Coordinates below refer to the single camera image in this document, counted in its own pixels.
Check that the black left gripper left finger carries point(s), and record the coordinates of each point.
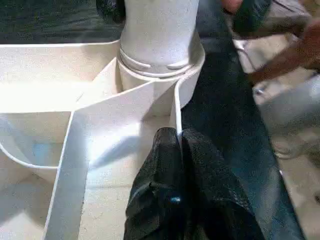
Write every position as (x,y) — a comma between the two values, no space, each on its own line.
(157,200)

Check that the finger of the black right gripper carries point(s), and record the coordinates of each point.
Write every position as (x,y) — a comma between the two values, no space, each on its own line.
(252,15)
(111,9)

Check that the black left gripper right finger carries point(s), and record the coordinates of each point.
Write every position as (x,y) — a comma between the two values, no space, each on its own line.
(215,205)

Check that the white plastic table leg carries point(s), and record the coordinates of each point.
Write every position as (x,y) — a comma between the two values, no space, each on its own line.
(160,30)

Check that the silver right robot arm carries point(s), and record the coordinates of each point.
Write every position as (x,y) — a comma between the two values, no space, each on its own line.
(295,110)

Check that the black work mat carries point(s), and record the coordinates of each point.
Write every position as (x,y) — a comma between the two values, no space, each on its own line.
(225,110)

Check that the white plastic table top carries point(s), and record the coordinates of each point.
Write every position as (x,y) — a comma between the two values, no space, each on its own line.
(45,125)

